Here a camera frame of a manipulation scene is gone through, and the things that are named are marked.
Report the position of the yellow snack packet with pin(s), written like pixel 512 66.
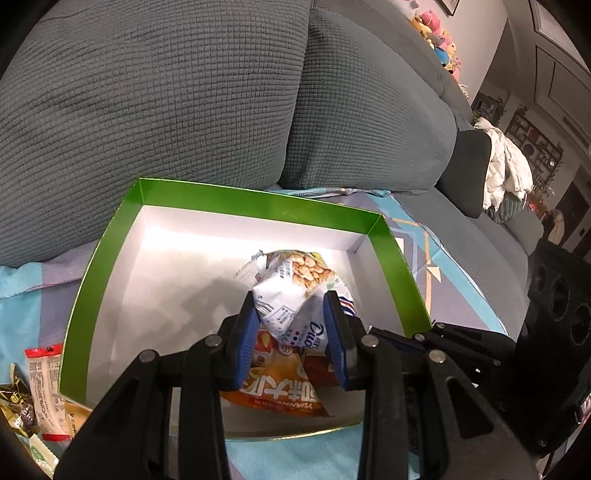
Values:
pixel 76 415

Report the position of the white sachet with red label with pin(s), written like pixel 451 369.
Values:
pixel 57 392
pixel 34 387

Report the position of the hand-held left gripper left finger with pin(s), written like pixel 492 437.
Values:
pixel 247 346

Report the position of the dark wall shelf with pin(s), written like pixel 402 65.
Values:
pixel 535 143

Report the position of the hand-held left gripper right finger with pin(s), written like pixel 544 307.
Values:
pixel 334 341

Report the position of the grey sofa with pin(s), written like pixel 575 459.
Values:
pixel 485 249

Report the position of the orange seed packet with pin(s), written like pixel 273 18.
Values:
pixel 277 392

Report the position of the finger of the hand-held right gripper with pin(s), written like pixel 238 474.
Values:
pixel 480 339
pixel 397 337

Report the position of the brown milk tea packet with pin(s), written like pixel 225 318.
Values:
pixel 316 369

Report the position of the white garment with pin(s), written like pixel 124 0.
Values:
pixel 503 166

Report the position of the grey sofa cushion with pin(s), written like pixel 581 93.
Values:
pixel 369 115
pixel 138 115

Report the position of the dark picture frame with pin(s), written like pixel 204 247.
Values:
pixel 449 7

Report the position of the dark patterned candy wrapper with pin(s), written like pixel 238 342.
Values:
pixel 25 415

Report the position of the row of plush toys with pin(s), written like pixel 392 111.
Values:
pixel 438 46

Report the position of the green cardboard box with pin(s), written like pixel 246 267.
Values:
pixel 184 277

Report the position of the gold foil chocolate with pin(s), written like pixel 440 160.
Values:
pixel 11 392

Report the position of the green and white candy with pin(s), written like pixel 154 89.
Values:
pixel 44 450

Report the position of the white peanut snack packet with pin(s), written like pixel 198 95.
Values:
pixel 286 295

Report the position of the black pillow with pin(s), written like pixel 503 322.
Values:
pixel 466 175

